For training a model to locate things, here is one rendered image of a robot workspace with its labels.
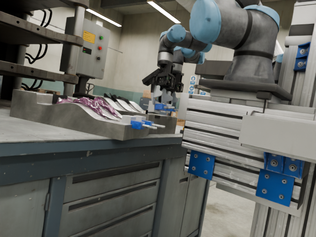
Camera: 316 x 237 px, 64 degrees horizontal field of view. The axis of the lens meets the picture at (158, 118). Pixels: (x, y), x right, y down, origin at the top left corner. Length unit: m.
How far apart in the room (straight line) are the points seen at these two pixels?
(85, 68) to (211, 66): 3.67
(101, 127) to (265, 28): 0.60
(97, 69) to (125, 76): 8.10
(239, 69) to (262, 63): 0.07
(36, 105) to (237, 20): 0.76
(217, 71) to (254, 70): 4.48
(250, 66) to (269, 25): 0.13
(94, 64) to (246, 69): 1.44
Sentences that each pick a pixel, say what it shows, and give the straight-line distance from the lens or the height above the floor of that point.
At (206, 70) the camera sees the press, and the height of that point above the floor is 1.79.
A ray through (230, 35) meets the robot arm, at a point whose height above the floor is 1.16.
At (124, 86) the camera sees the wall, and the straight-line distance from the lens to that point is 10.08.
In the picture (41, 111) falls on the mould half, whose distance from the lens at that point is 1.05.
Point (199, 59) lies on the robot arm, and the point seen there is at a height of 1.23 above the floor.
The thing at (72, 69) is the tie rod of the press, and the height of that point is 1.08.
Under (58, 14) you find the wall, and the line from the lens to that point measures 9.04.
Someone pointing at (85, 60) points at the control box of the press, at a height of 1.18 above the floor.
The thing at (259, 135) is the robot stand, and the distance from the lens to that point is 0.62.
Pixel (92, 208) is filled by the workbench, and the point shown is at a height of 0.52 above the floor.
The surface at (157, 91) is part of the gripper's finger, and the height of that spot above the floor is 1.00.
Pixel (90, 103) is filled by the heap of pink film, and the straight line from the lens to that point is 0.99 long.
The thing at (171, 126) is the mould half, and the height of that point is 0.84.
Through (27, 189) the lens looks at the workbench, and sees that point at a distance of 0.83.
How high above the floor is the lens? 0.94
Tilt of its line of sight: 3 degrees down
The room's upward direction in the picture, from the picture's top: 9 degrees clockwise
